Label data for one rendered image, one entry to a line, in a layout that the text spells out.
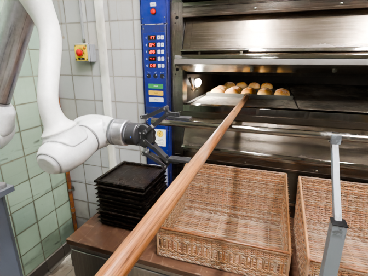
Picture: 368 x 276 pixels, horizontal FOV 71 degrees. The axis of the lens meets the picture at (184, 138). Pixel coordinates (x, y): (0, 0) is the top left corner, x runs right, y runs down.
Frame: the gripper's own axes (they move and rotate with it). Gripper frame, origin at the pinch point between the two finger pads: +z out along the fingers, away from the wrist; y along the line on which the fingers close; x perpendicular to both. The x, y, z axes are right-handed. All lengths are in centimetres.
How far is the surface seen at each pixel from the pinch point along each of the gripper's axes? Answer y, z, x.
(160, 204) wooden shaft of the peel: -1.7, 8.5, 39.1
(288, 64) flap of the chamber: -22, 29, -50
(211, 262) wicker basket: 58, 7, -15
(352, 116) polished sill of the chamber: 1, 60, -64
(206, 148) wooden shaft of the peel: -1.9, 8.7, 10.6
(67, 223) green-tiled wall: 95, -113, -57
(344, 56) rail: -25, 49, -50
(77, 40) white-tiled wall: -34, -92, -64
